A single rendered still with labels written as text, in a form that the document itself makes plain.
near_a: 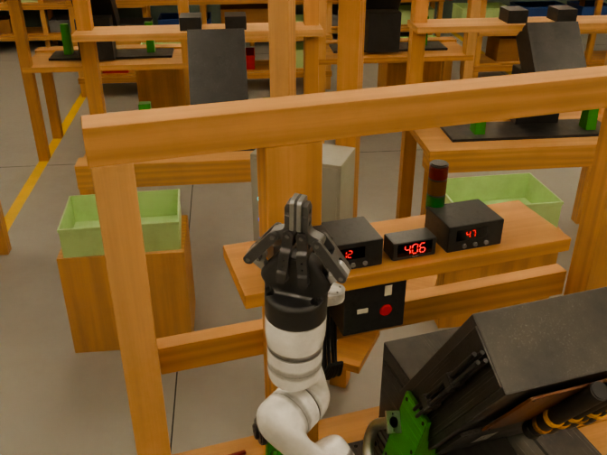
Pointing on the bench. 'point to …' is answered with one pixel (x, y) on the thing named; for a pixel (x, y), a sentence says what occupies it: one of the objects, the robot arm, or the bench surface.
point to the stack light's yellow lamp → (436, 189)
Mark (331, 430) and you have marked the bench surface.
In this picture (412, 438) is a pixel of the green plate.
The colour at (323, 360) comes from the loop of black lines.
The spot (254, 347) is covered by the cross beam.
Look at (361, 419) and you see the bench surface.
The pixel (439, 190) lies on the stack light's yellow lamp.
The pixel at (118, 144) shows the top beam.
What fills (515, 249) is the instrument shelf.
